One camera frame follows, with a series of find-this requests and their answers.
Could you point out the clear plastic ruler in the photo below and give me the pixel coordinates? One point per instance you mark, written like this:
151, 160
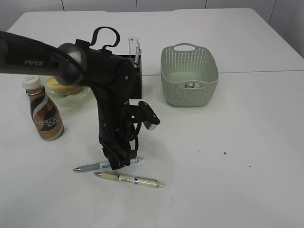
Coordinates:
133, 44

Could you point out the green plastic basket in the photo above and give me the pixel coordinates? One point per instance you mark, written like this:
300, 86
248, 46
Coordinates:
187, 63

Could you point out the grey pen across ruler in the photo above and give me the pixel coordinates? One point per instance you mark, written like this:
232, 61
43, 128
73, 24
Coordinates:
137, 53

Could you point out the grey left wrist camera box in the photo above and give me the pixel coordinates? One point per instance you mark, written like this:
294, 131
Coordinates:
145, 114

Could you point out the blue grip pen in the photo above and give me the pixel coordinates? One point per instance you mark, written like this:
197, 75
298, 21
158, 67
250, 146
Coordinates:
102, 166

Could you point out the pale green glass plate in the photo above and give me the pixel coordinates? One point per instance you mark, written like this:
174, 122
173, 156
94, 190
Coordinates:
66, 100

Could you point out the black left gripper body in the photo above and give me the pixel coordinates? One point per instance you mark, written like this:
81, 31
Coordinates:
118, 154

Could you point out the beige grip pen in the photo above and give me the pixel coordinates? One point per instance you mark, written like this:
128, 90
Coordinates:
129, 179

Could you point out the brown Nescafe coffee bottle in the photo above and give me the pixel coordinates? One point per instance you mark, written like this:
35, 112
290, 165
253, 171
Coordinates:
44, 113

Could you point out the golden bread roll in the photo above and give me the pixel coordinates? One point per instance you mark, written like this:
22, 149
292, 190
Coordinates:
56, 87

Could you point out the black mesh pen holder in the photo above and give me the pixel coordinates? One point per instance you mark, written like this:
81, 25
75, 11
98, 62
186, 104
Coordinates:
137, 90

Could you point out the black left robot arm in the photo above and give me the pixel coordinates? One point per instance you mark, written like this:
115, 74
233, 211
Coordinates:
110, 77

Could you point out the paper ball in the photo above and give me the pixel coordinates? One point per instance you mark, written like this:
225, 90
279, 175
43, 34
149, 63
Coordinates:
192, 85

